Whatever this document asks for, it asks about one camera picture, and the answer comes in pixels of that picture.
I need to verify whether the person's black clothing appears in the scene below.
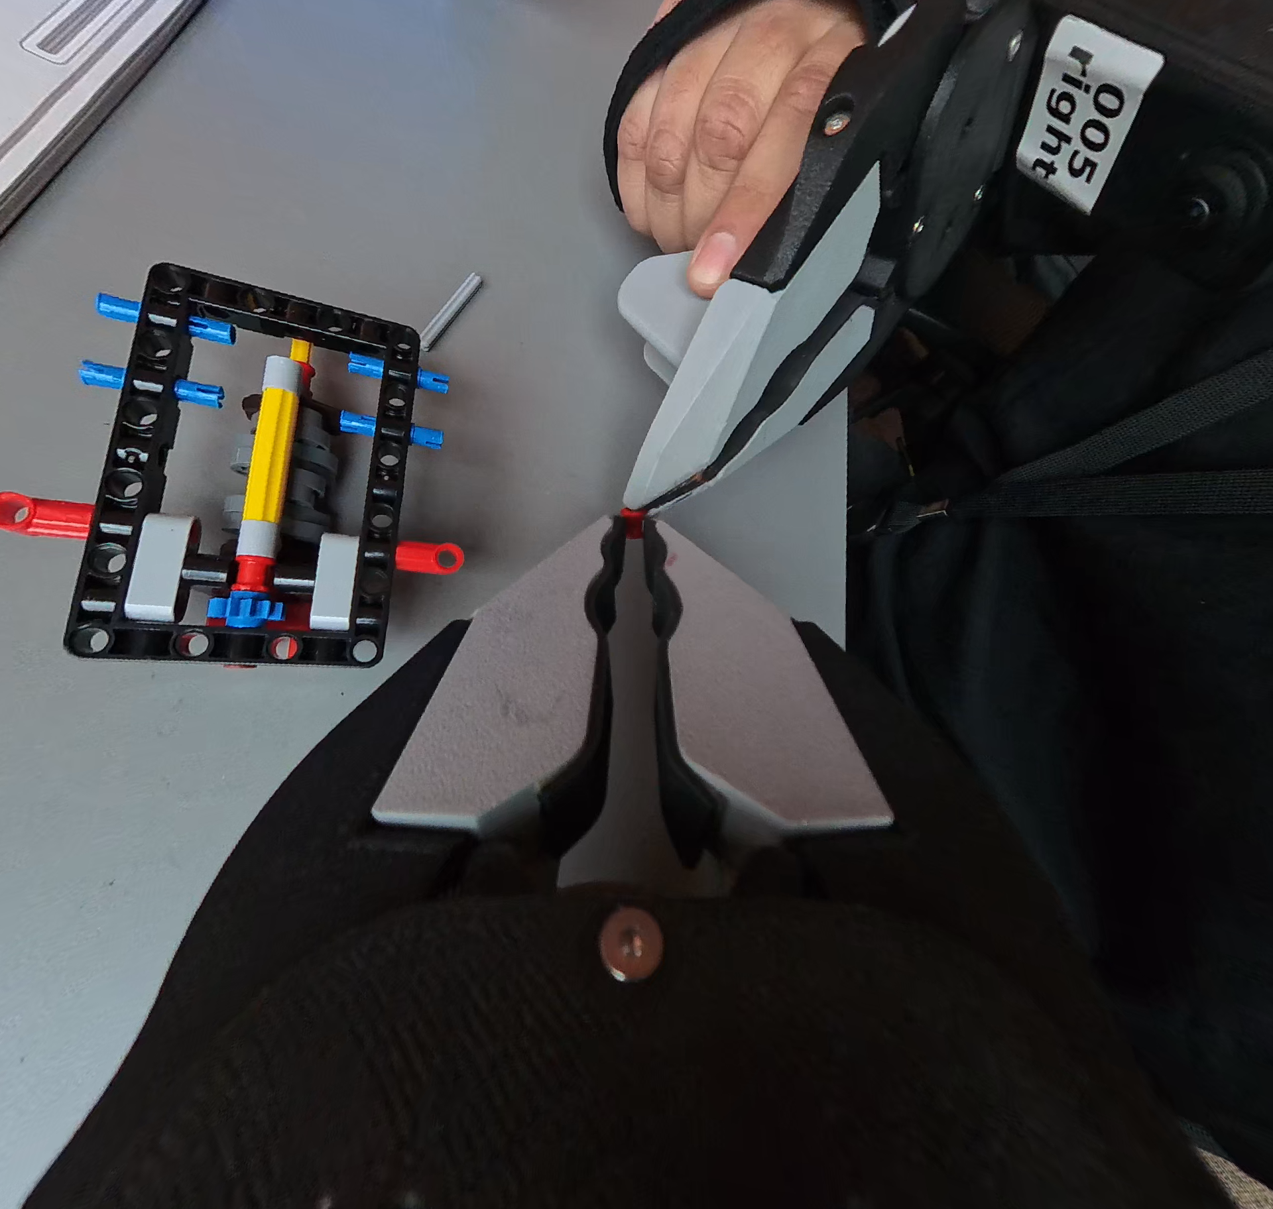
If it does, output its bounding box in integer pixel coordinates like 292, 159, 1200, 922
845, 234, 1273, 1165

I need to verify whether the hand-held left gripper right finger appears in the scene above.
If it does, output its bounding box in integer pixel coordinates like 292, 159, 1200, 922
640, 517, 896, 872

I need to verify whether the person's right hand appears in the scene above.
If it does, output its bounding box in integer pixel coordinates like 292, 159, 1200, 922
615, 0, 868, 298

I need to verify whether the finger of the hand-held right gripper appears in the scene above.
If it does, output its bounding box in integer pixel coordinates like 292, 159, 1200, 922
650, 304, 880, 514
620, 163, 885, 514

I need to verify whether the black lego frame assembly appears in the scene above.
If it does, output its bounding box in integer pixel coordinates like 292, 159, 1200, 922
0, 261, 467, 673

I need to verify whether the black webbing strap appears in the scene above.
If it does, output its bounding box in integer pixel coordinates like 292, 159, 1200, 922
875, 348, 1273, 535

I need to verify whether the lego instruction booklet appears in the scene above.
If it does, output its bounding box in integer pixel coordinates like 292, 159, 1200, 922
0, 0, 210, 237

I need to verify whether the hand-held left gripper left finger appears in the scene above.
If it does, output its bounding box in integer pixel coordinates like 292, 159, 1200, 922
370, 511, 622, 866

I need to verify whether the grey lego axle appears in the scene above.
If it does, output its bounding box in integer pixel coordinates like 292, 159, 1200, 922
417, 271, 485, 353

